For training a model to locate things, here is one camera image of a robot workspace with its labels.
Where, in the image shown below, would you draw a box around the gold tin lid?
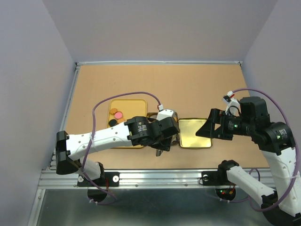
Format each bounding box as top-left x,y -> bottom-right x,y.
179,118 -> 212,149

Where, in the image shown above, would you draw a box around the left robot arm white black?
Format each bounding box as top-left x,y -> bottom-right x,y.
55,116 -> 180,186

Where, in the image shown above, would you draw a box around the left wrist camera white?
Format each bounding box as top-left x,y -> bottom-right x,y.
156,109 -> 176,121

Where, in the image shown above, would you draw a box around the tan cookie top left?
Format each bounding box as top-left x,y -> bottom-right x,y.
110,108 -> 118,114

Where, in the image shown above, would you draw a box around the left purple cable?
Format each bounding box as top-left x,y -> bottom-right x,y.
82,91 -> 163,205

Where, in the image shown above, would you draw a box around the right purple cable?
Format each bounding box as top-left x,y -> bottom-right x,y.
220,88 -> 301,212

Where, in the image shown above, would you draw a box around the purple cable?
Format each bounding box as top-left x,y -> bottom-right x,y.
220,88 -> 301,212
82,91 -> 163,205

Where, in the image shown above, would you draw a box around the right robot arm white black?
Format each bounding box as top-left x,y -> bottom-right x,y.
196,96 -> 301,226

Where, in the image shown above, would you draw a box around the pink round cookie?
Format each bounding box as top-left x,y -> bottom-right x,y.
114,112 -> 123,120

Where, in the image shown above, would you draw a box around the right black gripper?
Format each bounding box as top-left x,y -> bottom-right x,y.
195,107 -> 254,139

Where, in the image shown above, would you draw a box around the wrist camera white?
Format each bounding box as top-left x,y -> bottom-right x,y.
156,109 -> 176,121
222,91 -> 240,115

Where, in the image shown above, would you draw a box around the gold rectangular tray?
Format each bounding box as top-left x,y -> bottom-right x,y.
107,98 -> 148,149

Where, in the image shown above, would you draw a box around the square cookie tin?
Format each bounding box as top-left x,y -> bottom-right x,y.
146,112 -> 179,145

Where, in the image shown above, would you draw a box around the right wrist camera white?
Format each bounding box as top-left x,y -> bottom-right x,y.
222,91 -> 240,115

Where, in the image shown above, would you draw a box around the aluminium rail frame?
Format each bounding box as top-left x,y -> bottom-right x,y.
29,61 -> 268,226

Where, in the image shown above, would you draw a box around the orange flower cookie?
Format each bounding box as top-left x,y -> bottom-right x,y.
117,118 -> 125,123

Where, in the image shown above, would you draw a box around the black round cookie left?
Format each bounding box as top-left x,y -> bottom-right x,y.
108,119 -> 118,127

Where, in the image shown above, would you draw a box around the metal tongs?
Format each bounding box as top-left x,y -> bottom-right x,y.
156,149 -> 163,157

